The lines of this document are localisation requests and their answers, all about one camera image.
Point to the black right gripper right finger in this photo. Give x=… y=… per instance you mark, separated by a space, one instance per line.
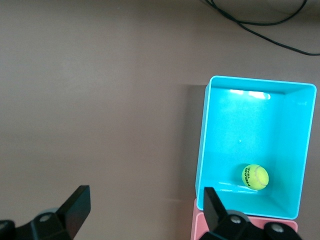
x=215 y=215

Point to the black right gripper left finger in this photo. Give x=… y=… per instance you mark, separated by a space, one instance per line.
x=72 y=215

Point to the yellow tennis ball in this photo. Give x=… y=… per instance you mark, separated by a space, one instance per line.
x=255 y=177

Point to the blue plastic bin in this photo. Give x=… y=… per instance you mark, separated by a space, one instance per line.
x=250 y=130

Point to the pink plastic bin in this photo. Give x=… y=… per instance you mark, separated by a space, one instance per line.
x=200 y=225

